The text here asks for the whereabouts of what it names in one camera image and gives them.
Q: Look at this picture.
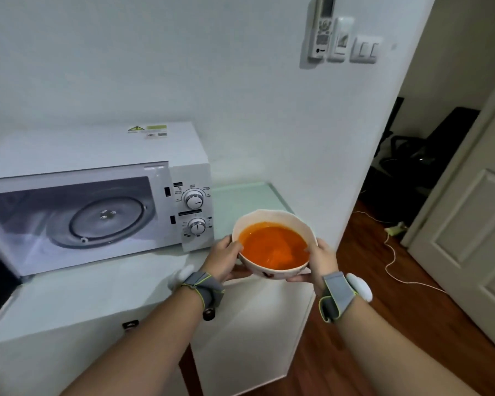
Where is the person's right hand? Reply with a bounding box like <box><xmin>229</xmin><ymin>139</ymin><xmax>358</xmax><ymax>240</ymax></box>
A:
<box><xmin>286</xmin><ymin>238</ymin><xmax>340</xmax><ymax>296</ymax></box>

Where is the person's left forearm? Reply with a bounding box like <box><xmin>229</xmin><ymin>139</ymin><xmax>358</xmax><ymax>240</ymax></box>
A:
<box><xmin>60</xmin><ymin>286</ymin><xmax>204</xmax><ymax>396</ymax></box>

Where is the person's right forearm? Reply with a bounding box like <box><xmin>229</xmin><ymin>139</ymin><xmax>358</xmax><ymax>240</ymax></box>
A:
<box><xmin>334</xmin><ymin>296</ymin><xmax>481</xmax><ymax>396</ymax></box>

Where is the white panelled door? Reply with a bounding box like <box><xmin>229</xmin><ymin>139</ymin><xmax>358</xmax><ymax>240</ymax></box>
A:
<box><xmin>408</xmin><ymin>91</ymin><xmax>495</xmax><ymax>361</ymax></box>

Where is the white wall light switch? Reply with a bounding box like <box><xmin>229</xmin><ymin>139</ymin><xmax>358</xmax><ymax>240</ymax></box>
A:
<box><xmin>350</xmin><ymin>35</ymin><xmax>383</xmax><ymax>64</ymax></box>

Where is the person's left hand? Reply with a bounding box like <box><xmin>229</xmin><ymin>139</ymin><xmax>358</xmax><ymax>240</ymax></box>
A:
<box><xmin>200</xmin><ymin>236</ymin><xmax>253</xmax><ymax>283</ymax></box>

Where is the orange soup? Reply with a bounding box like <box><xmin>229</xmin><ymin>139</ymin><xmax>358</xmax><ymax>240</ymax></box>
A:
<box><xmin>238</xmin><ymin>225</ymin><xmax>309</xmax><ymax>271</ymax></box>

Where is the white charging cable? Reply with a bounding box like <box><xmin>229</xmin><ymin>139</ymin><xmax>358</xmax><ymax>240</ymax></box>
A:
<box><xmin>363</xmin><ymin>210</ymin><xmax>447</xmax><ymax>293</ymax></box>

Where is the grey left wrist tracker band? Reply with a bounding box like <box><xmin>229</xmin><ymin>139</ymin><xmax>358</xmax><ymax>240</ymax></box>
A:
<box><xmin>168</xmin><ymin>265</ymin><xmax>225</xmax><ymax>321</ymax></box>

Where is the white microwave oven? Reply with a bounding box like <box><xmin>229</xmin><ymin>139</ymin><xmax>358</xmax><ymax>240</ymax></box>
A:
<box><xmin>0</xmin><ymin>121</ymin><xmax>215</xmax><ymax>278</ymax></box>

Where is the white cabinet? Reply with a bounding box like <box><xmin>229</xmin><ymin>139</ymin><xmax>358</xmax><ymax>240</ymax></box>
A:
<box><xmin>0</xmin><ymin>182</ymin><xmax>316</xmax><ymax>396</ymax></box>

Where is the grey right wrist tracker band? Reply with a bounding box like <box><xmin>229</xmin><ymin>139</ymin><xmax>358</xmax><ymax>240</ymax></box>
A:
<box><xmin>318</xmin><ymin>271</ymin><xmax>373</xmax><ymax>324</ymax></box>

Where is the grey wrist tracker band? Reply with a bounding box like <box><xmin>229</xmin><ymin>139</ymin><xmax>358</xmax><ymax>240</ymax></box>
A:
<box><xmin>168</xmin><ymin>265</ymin><xmax>225</xmax><ymax>321</ymax></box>
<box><xmin>318</xmin><ymin>271</ymin><xmax>373</xmax><ymax>324</ymax></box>

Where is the white wall remote holder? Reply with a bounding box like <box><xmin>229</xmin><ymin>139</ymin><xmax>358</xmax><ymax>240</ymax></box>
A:
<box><xmin>328</xmin><ymin>16</ymin><xmax>355</xmax><ymax>62</ymax></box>

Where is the glass microwave turntable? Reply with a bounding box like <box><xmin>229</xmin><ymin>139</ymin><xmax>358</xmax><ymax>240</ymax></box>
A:
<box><xmin>46</xmin><ymin>196</ymin><xmax>147</xmax><ymax>249</ymax></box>

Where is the white ceramic bowl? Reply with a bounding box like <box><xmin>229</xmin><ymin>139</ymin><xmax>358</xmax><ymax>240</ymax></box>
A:
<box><xmin>232</xmin><ymin>209</ymin><xmax>318</xmax><ymax>280</ymax></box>

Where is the white air conditioner remote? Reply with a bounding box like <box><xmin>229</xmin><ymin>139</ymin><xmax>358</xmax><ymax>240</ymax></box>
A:
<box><xmin>307</xmin><ymin>0</ymin><xmax>337</xmax><ymax>61</ymax></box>

